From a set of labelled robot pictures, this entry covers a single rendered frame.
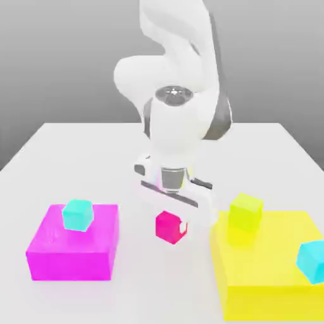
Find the small lime cube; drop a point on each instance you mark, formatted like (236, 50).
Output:
(244, 214)

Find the small pink cube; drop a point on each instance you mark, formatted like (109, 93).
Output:
(167, 227)

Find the large magenta box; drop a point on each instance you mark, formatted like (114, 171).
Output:
(73, 250)

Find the large yellow box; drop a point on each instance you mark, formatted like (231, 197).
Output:
(265, 273)

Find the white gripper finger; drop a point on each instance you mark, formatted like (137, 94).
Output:
(184, 226)

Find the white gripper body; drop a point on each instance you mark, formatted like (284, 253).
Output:
(174, 205)

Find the small cyan cube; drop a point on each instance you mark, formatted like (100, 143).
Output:
(77, 215)
(312, 260)

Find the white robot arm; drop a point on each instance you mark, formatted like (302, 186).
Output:
(172, 131)

